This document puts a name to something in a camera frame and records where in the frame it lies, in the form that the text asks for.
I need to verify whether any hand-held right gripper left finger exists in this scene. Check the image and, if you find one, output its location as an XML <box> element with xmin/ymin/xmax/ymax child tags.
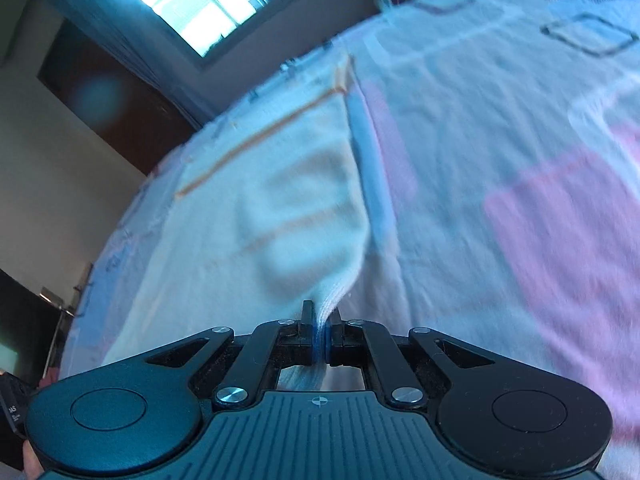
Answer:
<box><xmin>145</xmin><ymin>301</ymin><xmax>323</xmax><ymax>408</ymax></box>

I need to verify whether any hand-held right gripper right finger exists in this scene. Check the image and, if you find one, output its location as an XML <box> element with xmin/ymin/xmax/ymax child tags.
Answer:
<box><xmin>326</xmin><ymin>310</ymin><xmax>496</xmax><ymax>407</ymax></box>

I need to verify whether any cream knitted sweater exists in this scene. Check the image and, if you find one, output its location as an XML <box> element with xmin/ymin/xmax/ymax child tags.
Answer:
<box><xmin>60</xmin><ymin>52</ymin><xmax>375</xmax><ymax>392</ymax></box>

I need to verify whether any patterned pink blue bedsheet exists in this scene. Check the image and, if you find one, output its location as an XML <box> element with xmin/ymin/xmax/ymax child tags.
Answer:
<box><xmin>60</xmin><ymin>0</ymin><xmax>640</xmax><ymax>480</ymax></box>

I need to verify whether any dark wooden wardrobe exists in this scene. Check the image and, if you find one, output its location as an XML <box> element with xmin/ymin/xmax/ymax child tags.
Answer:
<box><xmin>37</xmin><ymin>17</ymin><xmax>197</xmax><ymax>177</ymax></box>

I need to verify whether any grey curtain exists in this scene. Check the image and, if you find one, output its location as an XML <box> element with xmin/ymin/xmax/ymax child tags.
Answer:
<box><xmin>42</xmin><ymin>0</ymin><xmax>206</xmax><ymax>128</ymax></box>

